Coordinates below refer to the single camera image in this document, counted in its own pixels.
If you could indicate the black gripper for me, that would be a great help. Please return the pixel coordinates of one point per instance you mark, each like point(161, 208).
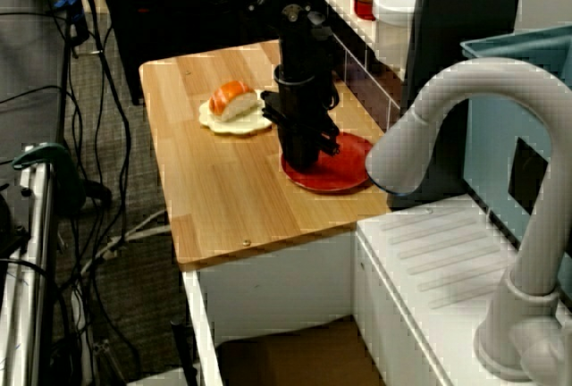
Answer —
point(304, 109)

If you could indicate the red round plate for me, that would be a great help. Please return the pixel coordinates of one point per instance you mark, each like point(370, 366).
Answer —
point(344, 171)

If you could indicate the cream scalloped plate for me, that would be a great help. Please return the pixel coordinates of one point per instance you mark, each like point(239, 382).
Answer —
point(241, 127)

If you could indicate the toy salmon nigiri sushi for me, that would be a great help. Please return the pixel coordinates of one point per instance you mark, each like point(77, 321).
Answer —
point(232, 100)

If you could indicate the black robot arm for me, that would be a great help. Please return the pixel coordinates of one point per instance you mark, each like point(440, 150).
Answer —
point(304, 42)

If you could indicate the dark tiled backsplash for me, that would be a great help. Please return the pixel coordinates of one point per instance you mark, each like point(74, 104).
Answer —
point(371, 91)

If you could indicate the white toy kitchen cabinet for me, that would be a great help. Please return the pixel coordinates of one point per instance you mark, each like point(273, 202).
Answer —
point(277, 283)

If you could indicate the white lidded tub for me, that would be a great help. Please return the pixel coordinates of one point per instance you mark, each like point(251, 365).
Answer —
point(393, 24)

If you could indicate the teal plastic bin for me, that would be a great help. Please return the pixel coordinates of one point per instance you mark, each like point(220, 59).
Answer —
point(491, 136)

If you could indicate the black stand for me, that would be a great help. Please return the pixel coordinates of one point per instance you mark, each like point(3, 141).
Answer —
point(147, 24)

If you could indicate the dark grey upright panel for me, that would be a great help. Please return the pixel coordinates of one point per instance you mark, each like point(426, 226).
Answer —
point(465, 2)

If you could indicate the grey toy faucet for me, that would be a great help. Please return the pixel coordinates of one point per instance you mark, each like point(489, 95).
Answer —
point(536, 247)

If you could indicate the green clamp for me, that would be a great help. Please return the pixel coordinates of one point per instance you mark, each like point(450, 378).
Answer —
point(40, 151)

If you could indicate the aluminium frame rail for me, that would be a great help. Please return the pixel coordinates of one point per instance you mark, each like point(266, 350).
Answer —
point(38, 270)

